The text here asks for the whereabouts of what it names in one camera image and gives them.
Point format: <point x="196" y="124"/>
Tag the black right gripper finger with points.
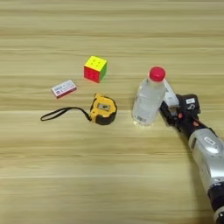
<point x="166" y="112"/>

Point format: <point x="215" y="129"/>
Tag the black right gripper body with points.
<point x="188" y="124"/>

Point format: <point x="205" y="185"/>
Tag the white remote control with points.
<point x="170" y="97"/>

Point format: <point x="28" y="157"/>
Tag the clear bottle with red cap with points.
<point x="148" y="99"/>

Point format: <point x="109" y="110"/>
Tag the yellow black tape measure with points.
<point x="103" y="109"/>

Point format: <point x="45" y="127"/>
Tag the black box with white label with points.
<point x="191" y="103"/>

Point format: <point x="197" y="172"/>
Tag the colourful puzzle cube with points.
<point x="94" y="70"/>

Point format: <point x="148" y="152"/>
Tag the small red and white box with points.
<point x="64" y="88"/>

